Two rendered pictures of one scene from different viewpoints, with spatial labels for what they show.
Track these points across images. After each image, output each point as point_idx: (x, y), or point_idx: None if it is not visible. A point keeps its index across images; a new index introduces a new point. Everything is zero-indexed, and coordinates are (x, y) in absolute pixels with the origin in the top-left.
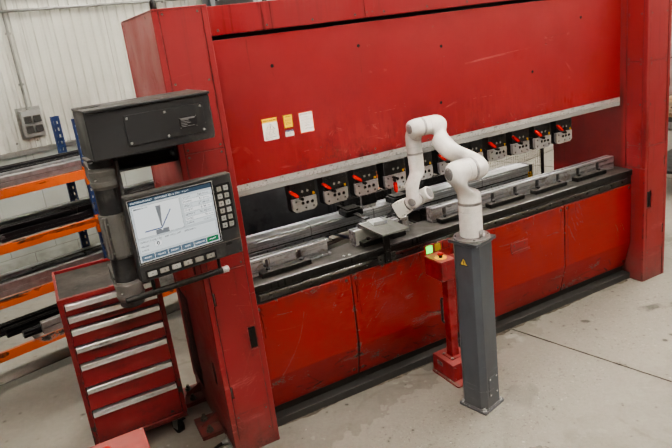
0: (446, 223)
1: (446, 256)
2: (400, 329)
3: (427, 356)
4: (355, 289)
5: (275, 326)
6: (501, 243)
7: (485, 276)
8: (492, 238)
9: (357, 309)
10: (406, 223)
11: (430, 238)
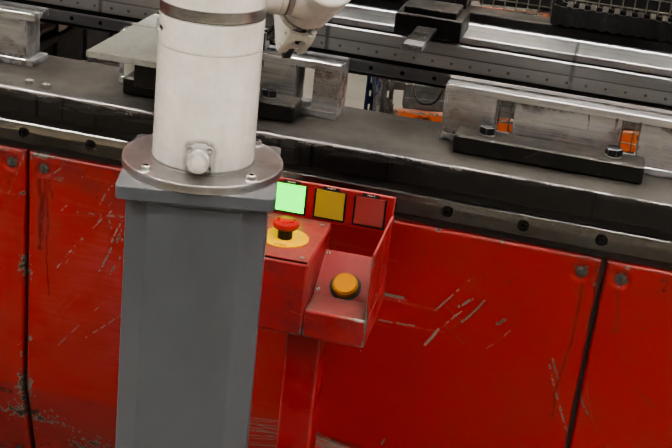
0: (467, 157)
1: (303, 244)
2: None
3: None
4: (36, 205)
5: None
6: None
7: (174, 344)
8: (242, 204)
9: (34, 272)
10: (329, 90)
11: (356, 173)
